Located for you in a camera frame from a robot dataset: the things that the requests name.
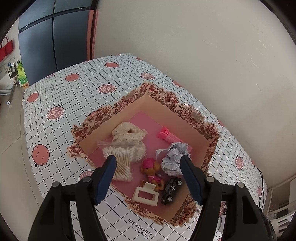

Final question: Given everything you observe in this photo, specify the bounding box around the black toy car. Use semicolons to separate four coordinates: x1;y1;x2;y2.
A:
161;177;183;205

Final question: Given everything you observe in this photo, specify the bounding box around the grey paper ball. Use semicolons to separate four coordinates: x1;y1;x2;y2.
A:
156;142;191;177

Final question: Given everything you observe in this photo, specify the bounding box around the bag of cotton swabs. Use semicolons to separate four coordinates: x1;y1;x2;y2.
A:
97;141;137;182

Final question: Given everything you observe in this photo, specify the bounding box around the cream hair claw clip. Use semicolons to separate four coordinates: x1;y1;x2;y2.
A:
132;182;159;206

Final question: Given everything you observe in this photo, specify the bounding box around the pink puppy toy figure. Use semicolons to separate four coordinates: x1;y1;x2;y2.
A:
140;158;164;192

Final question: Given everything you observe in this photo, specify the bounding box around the cream lace scrunchie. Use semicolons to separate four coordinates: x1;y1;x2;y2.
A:
112;121;148;162

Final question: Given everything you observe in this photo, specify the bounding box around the pomegranate grid tablecloth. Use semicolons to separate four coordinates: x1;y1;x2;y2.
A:
21;53;269;241

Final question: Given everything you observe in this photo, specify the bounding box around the pink plastic comb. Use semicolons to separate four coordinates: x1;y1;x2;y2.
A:
157;126;185;144

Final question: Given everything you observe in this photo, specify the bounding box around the pink floral gift box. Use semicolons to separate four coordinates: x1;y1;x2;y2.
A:
67;82;219;226

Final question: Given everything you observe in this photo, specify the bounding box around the green snack box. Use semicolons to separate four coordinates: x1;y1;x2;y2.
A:
17;60;29;90

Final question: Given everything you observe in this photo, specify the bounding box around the red hanging bag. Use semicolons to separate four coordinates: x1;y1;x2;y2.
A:
0;37;14;61

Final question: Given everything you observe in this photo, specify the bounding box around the dark grey refrigerator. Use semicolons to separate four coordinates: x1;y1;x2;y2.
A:
18;0;98;85

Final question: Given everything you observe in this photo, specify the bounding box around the pink foam board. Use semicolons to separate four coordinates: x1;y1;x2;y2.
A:
87;9;98;60

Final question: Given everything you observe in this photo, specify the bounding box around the black cable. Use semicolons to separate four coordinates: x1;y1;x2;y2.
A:
256;167;266;208

